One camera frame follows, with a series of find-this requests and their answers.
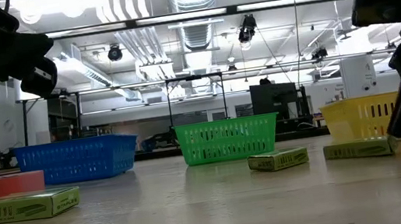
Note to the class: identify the black background workstation frame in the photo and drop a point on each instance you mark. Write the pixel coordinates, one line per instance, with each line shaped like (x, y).
(193, 77)

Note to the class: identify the black ceiling spotlight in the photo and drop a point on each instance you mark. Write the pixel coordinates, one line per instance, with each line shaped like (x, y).
(114, 53)

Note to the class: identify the black aluminium table frame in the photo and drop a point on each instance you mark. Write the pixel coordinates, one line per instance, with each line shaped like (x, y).
(159, 154)

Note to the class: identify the green plastic basket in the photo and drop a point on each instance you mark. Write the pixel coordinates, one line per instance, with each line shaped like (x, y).
(228, 139)

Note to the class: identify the yellow plastic basket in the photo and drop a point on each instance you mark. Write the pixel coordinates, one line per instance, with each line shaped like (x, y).
(358, 117)

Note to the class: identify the green staples box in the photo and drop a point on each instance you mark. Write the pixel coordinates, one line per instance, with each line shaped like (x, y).
(278, 160)
(361, 148)
(25, 207)

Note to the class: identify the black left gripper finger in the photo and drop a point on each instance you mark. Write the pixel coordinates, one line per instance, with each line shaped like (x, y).
(40, 79)
(13, 40)

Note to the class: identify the black overhead camera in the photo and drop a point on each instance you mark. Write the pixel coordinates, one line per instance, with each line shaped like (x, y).
(247, 27)

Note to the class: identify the black overhead crossbar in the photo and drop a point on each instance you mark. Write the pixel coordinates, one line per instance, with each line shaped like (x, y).
(229, 9)

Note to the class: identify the black background monitor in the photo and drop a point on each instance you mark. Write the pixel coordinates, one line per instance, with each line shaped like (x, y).
(273, 98)

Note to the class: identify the white column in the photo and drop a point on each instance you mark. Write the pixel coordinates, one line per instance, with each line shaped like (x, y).
(358, 76)

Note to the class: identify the blue plastic basket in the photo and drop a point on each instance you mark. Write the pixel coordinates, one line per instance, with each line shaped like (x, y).
(77, 160)

